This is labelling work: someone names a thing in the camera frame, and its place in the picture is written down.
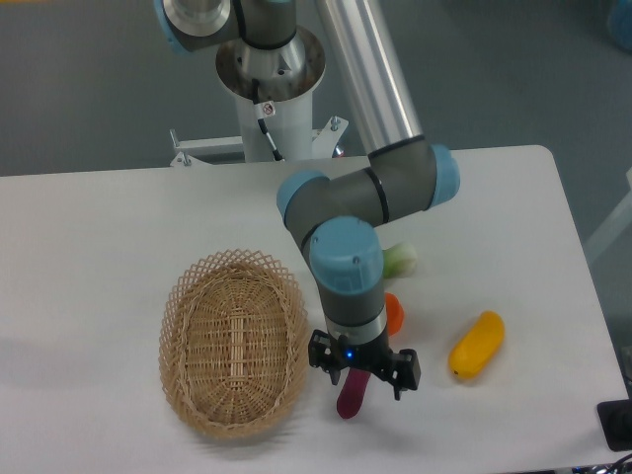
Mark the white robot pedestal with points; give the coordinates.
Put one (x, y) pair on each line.
(273, 95)

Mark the blue object top right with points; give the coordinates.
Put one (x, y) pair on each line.
(618, 23)

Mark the yellow mango toy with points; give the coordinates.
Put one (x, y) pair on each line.
(475, 350)

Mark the orange tangerine toy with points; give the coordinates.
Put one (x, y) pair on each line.
(395, 314)

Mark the purple sweet potato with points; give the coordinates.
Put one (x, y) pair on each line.
(351, 397)

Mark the white frame at right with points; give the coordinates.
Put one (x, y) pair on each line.
(611, 227)

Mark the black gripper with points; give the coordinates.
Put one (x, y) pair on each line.
(401, 370)

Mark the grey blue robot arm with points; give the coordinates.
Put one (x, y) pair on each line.
(333, 221)

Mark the black device at table edge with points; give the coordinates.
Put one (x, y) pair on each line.
(615, 420)

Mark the woven wicker basket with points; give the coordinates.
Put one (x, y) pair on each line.
(233, 344)

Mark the green bok choy toy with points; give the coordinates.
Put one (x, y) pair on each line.
(400, 260)

